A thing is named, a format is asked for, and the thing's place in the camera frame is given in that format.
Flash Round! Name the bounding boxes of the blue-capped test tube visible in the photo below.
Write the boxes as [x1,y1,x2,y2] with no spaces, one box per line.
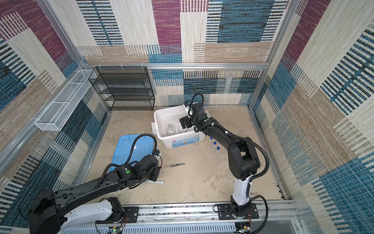
[214,146,221,161]
[211,141,217,155]

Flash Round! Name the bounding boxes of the test tube with blue cap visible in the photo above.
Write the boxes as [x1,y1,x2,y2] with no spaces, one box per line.
[206,137,214,153]

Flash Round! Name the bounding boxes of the clear glass flask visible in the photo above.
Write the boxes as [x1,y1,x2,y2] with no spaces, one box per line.
[164,124,176,136]

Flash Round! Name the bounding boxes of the white plastic storage bin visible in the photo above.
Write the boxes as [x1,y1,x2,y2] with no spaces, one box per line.
[152,105,206,149]

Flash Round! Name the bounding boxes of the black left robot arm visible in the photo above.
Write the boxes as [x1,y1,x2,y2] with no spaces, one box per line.
[27,155,161,234]

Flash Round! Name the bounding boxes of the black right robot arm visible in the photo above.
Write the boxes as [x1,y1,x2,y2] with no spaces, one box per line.
[179,113,270,208]

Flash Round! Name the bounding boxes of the white ceramic pestle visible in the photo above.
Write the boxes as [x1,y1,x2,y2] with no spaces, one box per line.
[147,180,165,185]

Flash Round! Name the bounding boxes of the metal tweezers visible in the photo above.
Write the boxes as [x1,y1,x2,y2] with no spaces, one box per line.
[162,163,185,168]

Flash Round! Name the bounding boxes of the blue plastic bin lid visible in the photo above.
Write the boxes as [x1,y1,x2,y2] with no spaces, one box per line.
[110,134,155,167]

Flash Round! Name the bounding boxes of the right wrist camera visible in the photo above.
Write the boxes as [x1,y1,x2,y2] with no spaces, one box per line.
[184,100,193,117]

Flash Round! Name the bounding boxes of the black wire shelf rack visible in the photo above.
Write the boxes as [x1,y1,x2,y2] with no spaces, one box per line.
[88,66,155,111]

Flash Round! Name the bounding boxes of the white wire mesh basket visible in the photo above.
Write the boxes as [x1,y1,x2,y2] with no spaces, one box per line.
[35,69,92,131]

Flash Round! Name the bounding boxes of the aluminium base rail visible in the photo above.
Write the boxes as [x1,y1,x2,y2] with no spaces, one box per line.
[60,201,308,234]

